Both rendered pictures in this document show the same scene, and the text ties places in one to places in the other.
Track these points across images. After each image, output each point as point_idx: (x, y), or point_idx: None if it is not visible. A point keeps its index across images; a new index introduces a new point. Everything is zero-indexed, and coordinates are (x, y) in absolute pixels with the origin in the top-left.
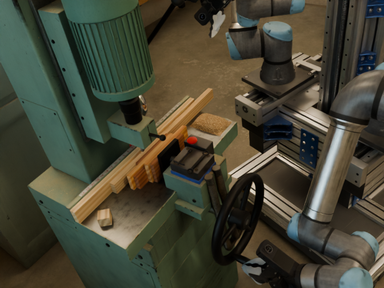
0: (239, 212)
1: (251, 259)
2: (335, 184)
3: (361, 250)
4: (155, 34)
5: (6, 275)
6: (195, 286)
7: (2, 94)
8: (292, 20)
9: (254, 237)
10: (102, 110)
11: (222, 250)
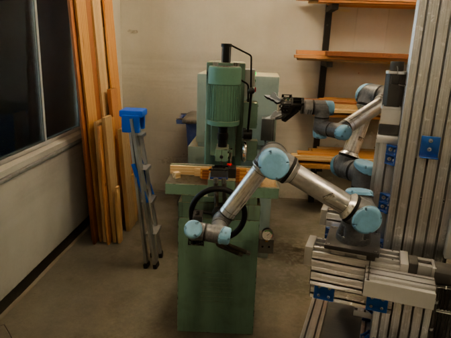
0: (218, 208)
1: (275, 335)
2: (235, 194)
3: (215, 226)
4: (249, 109)
5: (177, 247)
6: (203, 271)
7: None
8: None
9: (295, 332)
10: (216, 137)
11: (238, 276)
